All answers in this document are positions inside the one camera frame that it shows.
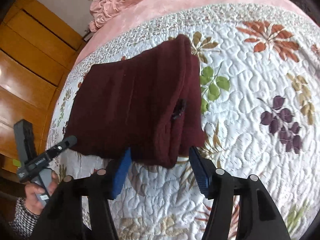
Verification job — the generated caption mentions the white floral quilt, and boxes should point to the white floral quilt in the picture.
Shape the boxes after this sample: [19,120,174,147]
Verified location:
[46,3,319,239]

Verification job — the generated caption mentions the wooden wardrobe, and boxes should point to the wooden wardrobe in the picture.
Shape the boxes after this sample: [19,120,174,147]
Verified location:
[1,0,85,173]

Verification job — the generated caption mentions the checkered left sleeve forearm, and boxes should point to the checkered left sleeve forearm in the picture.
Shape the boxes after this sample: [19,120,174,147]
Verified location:
[9,198,40,239]

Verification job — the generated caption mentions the dark maroon pants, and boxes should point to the dark maroon pants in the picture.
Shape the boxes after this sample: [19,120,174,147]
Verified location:
[65,35,204,168]

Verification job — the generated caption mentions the pink bed sheet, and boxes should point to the pink bed sheet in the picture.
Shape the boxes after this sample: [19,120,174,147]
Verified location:
[73,0,308,66]

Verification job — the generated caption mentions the person's left hand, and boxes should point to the person's left hand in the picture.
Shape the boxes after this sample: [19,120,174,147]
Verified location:
[25,171,59,215]

